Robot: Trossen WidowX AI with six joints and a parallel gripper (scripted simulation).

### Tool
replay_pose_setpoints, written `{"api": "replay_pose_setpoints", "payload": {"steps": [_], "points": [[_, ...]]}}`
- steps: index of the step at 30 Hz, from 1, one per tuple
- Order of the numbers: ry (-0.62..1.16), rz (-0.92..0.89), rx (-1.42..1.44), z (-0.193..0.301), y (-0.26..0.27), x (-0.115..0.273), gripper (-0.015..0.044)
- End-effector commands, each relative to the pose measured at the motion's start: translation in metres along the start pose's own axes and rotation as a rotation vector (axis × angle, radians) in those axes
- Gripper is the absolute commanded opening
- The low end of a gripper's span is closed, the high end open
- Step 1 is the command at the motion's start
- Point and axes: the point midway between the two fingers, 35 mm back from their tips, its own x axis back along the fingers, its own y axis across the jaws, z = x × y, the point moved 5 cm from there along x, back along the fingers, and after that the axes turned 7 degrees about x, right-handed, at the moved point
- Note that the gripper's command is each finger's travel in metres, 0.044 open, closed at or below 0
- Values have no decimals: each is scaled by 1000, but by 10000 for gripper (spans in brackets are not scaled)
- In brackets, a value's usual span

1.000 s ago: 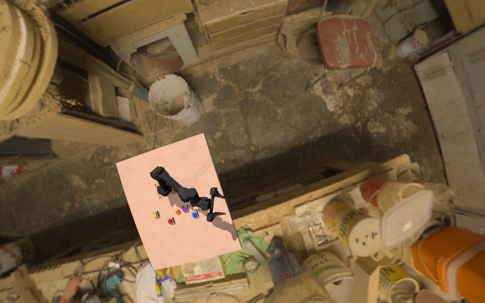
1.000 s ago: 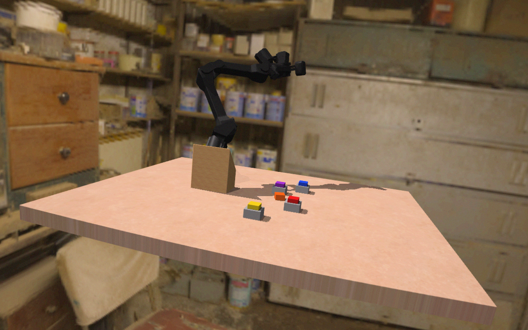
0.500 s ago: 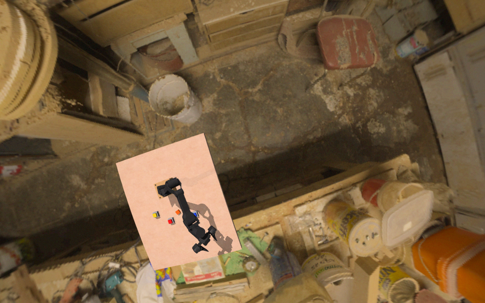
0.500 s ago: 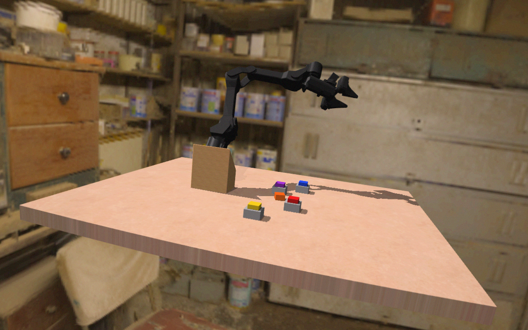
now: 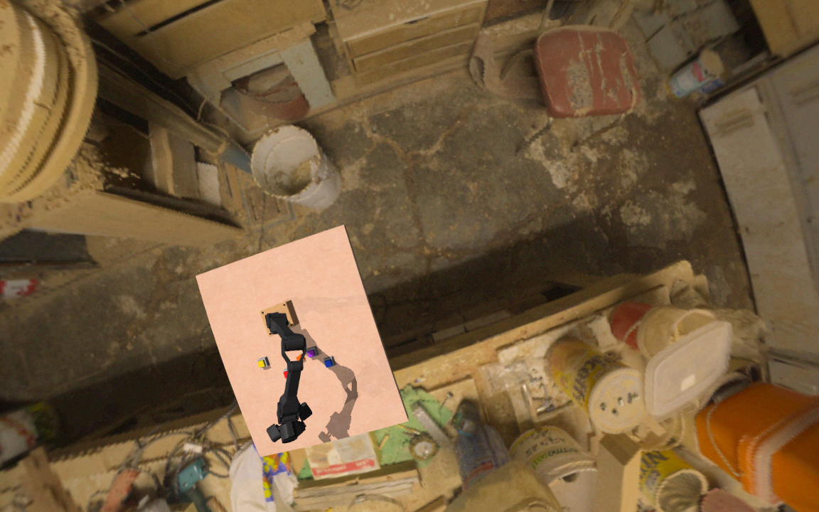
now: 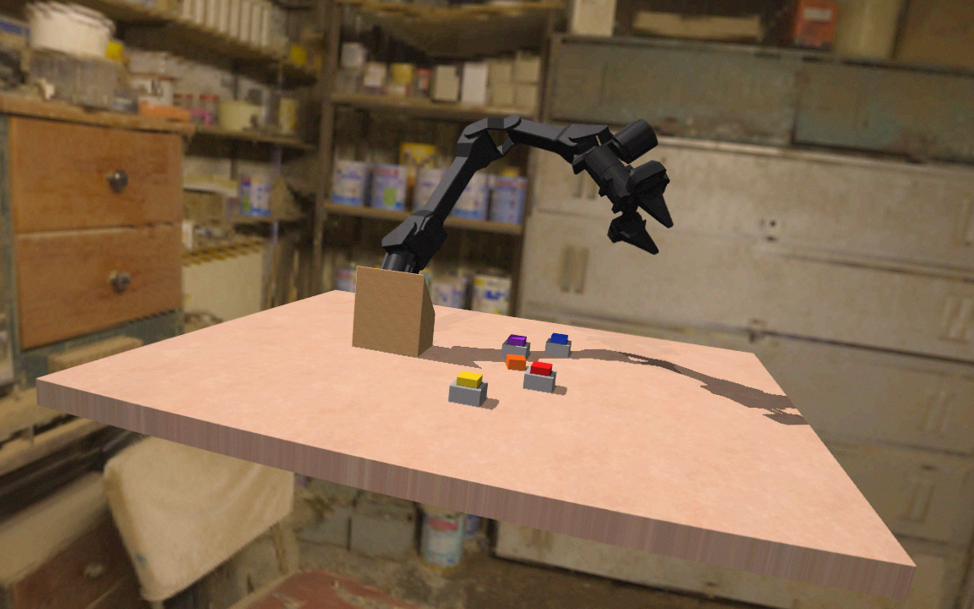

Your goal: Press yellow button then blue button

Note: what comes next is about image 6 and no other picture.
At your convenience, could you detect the yellow button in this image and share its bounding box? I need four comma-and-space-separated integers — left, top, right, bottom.
448, 371, 488, 408

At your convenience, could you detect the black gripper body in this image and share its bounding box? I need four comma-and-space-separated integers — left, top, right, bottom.
597, 160, 667, 243

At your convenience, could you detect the blue push button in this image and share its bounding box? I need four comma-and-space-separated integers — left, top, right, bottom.
544, 333, 572, 358

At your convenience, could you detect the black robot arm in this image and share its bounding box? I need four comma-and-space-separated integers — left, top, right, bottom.
379, 114, 658, 274

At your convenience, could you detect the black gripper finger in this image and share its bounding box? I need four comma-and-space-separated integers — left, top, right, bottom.
617, 219, 659, 255
632, 178, 673, 228

